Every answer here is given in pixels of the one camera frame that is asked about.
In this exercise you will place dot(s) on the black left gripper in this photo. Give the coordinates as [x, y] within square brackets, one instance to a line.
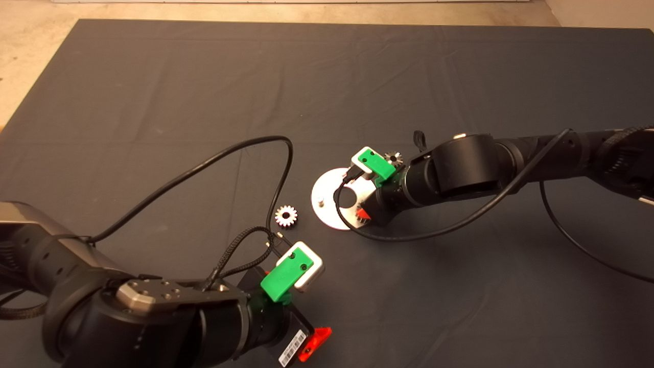
[298, 329]

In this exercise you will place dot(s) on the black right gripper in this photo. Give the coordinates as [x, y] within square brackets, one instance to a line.
[388, 207]

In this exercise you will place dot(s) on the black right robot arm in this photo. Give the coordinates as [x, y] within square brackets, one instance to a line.
[470, 168]

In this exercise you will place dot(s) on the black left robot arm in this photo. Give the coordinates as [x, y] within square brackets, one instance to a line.
[127, 332]

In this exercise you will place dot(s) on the round metal carrier plate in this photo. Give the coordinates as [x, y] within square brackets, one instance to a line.
[324, 186]

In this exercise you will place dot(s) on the dark grey table cloth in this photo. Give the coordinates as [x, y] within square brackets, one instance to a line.
[153, 76]

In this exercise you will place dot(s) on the white right camera box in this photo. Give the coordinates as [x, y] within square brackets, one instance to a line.
[365, 174]

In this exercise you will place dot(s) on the white camera box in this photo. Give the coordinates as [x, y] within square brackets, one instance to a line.
[365, 174]
[312, 276]

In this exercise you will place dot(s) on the green right camera mount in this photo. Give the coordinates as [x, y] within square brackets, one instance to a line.
[377, 164]

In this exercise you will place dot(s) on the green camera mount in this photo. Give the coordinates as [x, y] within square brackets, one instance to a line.
[377, 164]
[282, 281]

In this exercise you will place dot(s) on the white left camera box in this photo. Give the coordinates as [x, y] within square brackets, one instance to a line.
[312, 276]

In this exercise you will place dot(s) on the green left camera mount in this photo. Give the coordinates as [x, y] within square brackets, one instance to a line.
[282, 281]

